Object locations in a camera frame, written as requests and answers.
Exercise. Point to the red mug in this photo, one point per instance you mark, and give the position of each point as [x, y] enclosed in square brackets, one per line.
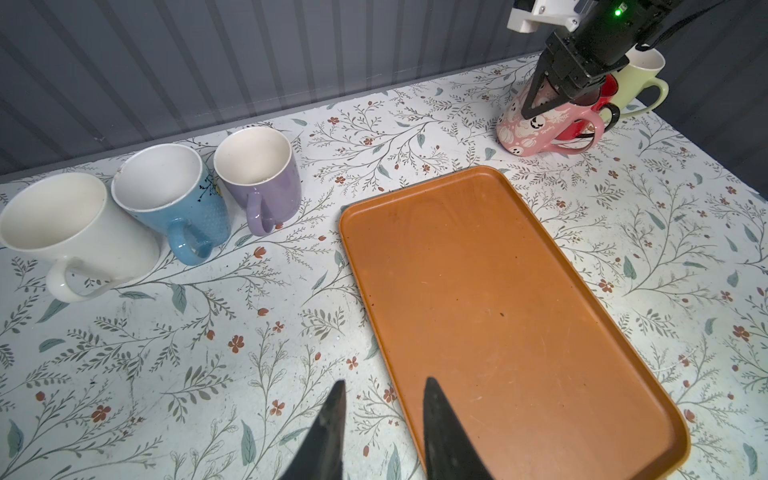
[582, 129]

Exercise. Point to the orange plastic tray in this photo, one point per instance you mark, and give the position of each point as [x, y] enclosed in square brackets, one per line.
[463, 284]

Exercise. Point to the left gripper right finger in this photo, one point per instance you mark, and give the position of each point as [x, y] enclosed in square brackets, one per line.
[449, 453]

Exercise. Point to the purple mug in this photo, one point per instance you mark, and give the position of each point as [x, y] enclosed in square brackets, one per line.
[259, 169]

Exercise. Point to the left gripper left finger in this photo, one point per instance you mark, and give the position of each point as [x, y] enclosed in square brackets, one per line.
[320, 454]

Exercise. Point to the white mug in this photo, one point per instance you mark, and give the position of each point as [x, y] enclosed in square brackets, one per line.
[71, 220]

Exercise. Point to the pink ghost pattern mug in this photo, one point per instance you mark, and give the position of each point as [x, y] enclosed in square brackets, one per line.
[527, 137]

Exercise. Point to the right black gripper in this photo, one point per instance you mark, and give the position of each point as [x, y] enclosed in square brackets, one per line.
[563, 74]

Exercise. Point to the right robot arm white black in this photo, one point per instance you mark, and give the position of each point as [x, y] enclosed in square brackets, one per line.
[589, 44]

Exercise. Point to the light green mug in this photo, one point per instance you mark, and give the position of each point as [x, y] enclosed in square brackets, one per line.
[639, 74]

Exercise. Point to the blue textured mug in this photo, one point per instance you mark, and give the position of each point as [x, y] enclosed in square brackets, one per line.
[169, 189]

